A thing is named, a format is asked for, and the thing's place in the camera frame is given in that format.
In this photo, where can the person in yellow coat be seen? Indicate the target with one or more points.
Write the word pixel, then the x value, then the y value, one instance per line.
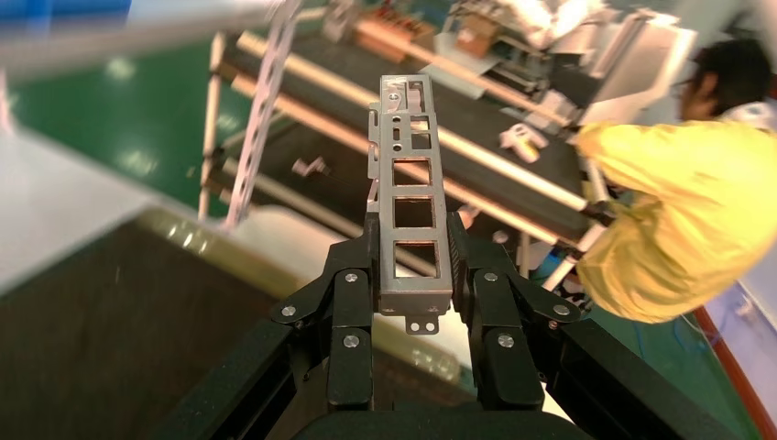
pixel 686 212

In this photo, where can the small grey bracket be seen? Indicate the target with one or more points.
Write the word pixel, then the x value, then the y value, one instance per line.
pixel 309 166

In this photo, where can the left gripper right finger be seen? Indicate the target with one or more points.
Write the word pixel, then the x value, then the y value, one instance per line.
pixel 507 352

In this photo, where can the white plastic bracket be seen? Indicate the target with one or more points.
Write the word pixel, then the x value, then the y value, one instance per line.
pixel 522 141

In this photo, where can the grey bracket with square holes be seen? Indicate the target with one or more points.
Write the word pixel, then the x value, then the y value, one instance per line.
pixel 385 182

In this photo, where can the large blue plastic bin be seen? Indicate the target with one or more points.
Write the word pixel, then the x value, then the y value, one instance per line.
pixel 61 7

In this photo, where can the white perforated metal rack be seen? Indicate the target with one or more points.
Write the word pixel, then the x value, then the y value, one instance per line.
pixel 264 109

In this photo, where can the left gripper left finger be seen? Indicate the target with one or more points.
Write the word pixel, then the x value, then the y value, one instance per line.
pixel 349 340

